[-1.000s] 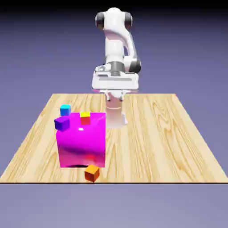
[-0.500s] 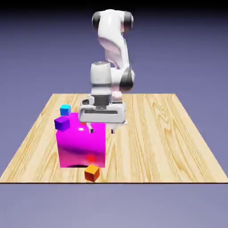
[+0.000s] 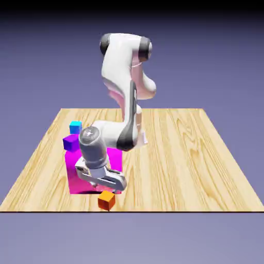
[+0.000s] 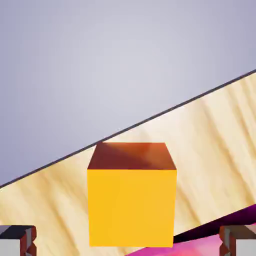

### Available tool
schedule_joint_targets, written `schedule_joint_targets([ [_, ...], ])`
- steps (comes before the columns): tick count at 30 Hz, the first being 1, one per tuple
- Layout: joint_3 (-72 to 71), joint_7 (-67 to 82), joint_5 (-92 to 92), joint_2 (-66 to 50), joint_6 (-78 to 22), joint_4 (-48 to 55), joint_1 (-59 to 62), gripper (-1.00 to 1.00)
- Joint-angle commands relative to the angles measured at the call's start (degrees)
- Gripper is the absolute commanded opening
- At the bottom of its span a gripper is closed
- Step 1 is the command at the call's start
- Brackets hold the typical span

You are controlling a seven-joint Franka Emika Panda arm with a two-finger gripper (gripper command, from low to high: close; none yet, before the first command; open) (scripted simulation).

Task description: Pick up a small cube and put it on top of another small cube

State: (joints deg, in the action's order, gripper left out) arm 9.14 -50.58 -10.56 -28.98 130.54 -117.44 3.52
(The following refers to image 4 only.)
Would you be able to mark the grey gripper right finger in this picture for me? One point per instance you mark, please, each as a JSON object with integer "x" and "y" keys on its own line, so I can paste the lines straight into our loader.
{"x": 240, "y": 240}

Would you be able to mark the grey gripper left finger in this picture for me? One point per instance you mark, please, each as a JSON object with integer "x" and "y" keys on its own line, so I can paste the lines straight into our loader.
{"x": 14, "y": 238}

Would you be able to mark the small yellow cube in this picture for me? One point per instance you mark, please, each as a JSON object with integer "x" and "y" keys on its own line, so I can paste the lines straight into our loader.
{"x": 132, "y": 206}

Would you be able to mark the large pink box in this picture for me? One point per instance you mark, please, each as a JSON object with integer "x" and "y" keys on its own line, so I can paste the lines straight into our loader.
{"x": 200, "y": 247}

